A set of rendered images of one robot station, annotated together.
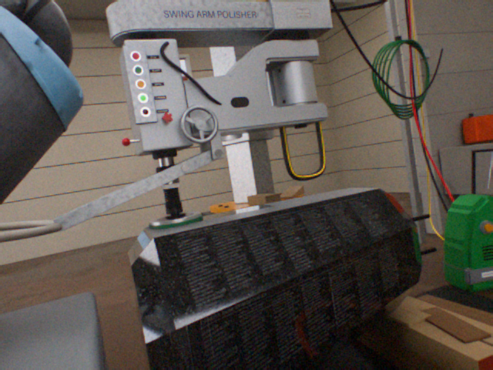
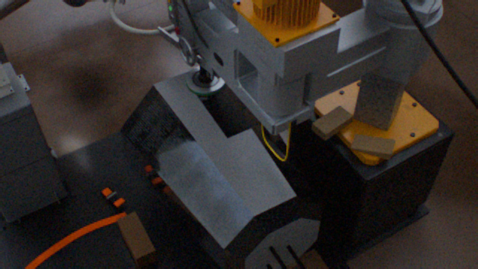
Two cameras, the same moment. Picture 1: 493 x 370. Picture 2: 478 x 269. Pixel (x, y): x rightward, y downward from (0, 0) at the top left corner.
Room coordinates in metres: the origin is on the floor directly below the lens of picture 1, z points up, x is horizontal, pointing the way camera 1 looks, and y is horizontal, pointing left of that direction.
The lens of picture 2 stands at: (1.42, -1.93, 2.99)
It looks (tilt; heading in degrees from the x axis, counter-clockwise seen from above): 49 degrees down; 82
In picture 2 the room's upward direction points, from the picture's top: 2 degrees counter-clockwise
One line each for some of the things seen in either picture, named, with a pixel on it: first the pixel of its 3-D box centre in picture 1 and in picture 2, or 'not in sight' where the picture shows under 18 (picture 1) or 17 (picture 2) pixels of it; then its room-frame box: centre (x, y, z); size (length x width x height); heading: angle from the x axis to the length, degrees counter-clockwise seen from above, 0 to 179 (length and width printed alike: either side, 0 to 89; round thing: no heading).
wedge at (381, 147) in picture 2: (290, 192); (373, 144); (2.36, -0.24, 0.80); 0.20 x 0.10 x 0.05; 149
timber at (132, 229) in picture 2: not in sight; (137, 239); (1.09, -0.14, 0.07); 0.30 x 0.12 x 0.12; 110
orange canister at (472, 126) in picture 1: (483, 128); not in sight; (4.00, -2.44, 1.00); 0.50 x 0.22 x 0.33; 113
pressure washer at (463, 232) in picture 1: (471, 218); not in sight; (2.53, -1.39, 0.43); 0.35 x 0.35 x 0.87; 7
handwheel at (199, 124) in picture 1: (197, 126); (193, 48); (1.54, 0.17, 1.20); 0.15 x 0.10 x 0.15; 113
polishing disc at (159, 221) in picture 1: (176, 218); (206, 78); (1.60, 0.33, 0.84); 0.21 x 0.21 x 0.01
